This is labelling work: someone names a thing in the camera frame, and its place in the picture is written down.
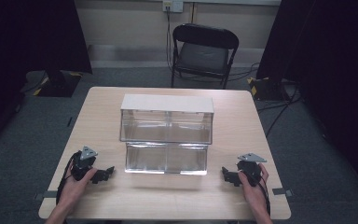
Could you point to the grey tape strip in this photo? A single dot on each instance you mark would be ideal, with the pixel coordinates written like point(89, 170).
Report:
point(47, 194)
point(282, 191)

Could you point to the black folding chair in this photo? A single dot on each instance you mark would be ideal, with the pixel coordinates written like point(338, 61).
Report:
point(203, 56)

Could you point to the person's left hand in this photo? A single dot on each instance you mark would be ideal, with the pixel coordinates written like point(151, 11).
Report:
point(74, 189)

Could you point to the black stand base, yellow tape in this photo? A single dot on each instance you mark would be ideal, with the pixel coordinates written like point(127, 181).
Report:
point(268, 88)
point(59, 85)

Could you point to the clear acrylic drawer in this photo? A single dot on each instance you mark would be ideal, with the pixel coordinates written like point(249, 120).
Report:
point(166, 158)

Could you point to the person's right hand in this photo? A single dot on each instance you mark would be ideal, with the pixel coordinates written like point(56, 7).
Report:
point(252, 194)

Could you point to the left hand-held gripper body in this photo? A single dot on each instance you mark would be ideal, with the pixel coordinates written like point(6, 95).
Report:
point(85, 160)

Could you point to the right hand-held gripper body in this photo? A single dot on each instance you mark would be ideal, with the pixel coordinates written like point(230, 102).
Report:
point(250, 169)

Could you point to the white wall socket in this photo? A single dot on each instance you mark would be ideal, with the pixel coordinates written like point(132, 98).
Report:
point(172, 5)

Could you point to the clear cabinet with white top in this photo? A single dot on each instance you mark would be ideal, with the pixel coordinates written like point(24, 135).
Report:
point(167, 118)

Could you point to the black curtain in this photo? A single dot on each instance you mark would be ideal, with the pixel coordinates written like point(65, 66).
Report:
point(329, 77)
point(28, 56)

